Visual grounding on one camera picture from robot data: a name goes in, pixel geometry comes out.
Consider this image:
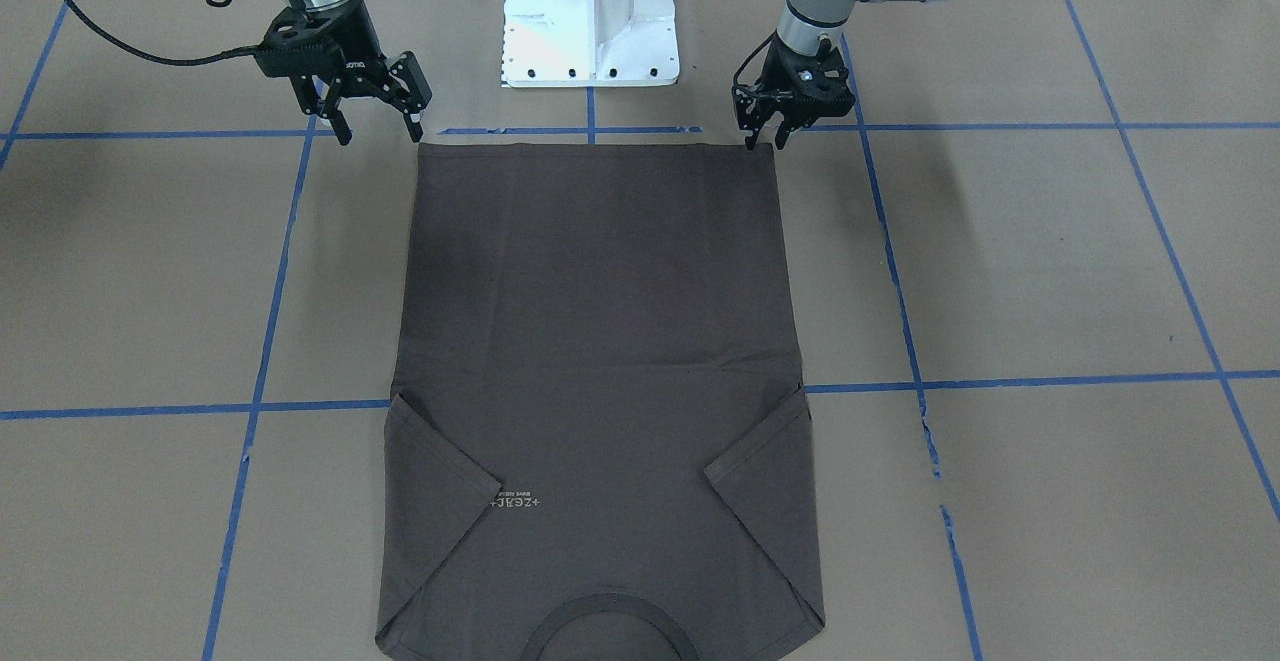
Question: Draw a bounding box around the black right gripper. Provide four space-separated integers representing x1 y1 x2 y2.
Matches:
253 0 433 147

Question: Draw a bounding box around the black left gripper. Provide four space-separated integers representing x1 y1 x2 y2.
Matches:
732 33 856 151

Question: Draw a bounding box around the brown t-shirt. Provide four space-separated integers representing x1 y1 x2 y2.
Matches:
375 143 826 660

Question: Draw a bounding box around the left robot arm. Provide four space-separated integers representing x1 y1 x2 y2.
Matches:
731 0 948 150

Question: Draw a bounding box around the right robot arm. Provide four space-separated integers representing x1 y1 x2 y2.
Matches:
152 0 433 145

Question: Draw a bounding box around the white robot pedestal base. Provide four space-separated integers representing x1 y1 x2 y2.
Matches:
500 0 681 90

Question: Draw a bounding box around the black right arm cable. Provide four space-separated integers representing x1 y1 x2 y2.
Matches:
35 0 276 69

